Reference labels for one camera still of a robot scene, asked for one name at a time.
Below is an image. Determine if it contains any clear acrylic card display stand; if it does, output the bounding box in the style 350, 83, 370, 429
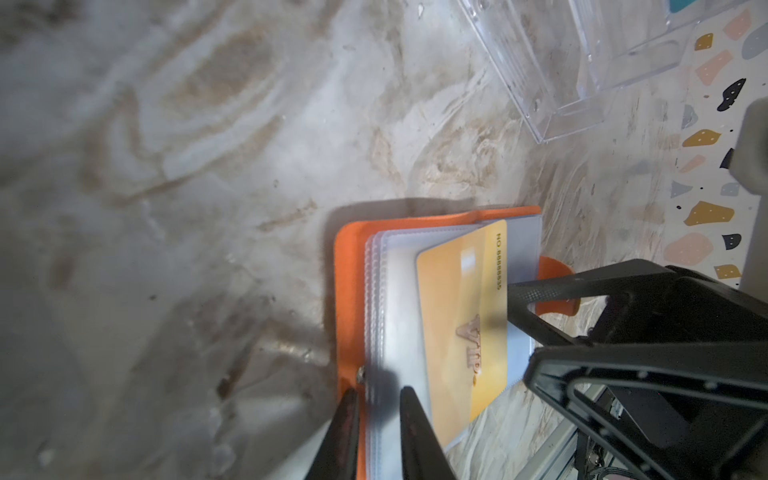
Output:
459, 0, 737, 143

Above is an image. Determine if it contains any orange card holder wallet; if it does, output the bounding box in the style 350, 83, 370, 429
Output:
333, 206, 572, 479

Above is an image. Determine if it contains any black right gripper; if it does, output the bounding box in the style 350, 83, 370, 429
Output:
506, 259, 768, 480

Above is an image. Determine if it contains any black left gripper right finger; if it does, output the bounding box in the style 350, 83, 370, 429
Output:
399, 386, 456, 480

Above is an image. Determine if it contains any gold VIP card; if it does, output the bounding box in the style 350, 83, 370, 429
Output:
416, 220, 508, 448

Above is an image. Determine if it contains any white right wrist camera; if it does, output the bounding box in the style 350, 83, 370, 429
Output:
728, 95, 768, 295

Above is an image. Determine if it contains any teal VIP card right lower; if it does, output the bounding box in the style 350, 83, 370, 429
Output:
668, 0, 696, 14

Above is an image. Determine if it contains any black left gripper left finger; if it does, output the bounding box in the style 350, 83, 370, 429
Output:
305, 388, 360, 480

